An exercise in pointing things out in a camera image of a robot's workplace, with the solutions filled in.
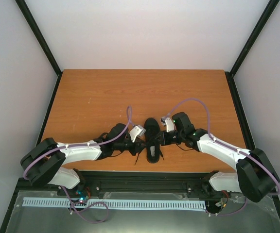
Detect black left frame post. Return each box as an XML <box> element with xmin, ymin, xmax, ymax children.
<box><xmin>15</xmin><ymin>0</ymin><xmax>63</xmax><ymax>77</ymax></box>

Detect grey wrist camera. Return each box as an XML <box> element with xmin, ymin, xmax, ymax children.
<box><xmin>160</xmin><ymin>116</ymin><xmax>175</xmax><ymax>133</ymax></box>
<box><xmin>129</xmin><ymin>125</ymin><xmax>146</xmax><ymax>143</ymax></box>

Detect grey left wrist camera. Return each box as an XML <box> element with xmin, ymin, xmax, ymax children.
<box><xmin>129</xmin><ymin>125</ymin><xmax>146</xmax><ymax>143</ymax></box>

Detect right small wiring board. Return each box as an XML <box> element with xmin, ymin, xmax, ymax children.
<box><xmin>215</xmin><ymin>198</ymin><xmax>229</xmax><ymax>209</ymax></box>

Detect black right frame post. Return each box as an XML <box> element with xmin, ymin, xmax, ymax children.
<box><xmin>229</xmin><ymin>0</ymin><xmax>280</xmax><ymax>75</ymax></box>

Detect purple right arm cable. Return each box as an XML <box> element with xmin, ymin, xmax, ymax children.
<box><xmin>165</xmin><ymin>98</ymin><xmax>280</xmax><ymax>217</ymax></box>

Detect black canvas sneaker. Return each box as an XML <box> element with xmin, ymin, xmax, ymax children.
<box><xmin>144</xmin><ymin>118</ymin><xmax>162</xmax><ymax>164</ymax></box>

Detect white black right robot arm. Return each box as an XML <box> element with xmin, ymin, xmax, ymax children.
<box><xmin>157</xmin><ymin>112</ymin><xmax>280</xmax><ymax>202</ymax></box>

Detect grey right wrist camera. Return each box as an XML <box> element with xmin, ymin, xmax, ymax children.
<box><xmin>160</xmin><ymin>116</ymin><xmax>175</xmax><ymax>133</ymax></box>

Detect green lit controller board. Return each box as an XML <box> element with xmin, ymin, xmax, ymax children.
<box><xmin>71</xmin><ymin>196</ymin><xmax>90</xmax><ymax>208</ymax></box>

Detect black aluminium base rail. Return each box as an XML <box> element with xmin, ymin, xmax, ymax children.
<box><xmin>16</xmin><ymin>170</ymin><xmax>230</xmax><ymax>201</ymax></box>

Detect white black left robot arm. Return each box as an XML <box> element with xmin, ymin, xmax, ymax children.
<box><xmin>20</xmin><ymin>123</ymin><xmax>145</xmax><ymax>196</ymax></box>

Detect black frame post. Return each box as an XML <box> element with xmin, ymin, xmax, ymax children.
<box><xmin>15</xmin><ymin>0</ymin><xmax>63</xmax><ymax>77</ymax></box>
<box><xmin>229</xmin><ymin>0</ymin><xmax>280</xmax><ymax>75</ymax></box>

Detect light blue slotted cable duct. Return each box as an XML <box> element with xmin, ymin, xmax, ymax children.
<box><xmin>22</xmin><ymin>197</ymin><xmax>206</xmax><ymax>211</ymax></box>

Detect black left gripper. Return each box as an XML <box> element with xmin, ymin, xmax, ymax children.
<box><xmin>114</xmin><ymin>137</ymin><xmax>149</xmax><ymax>157</ymax></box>

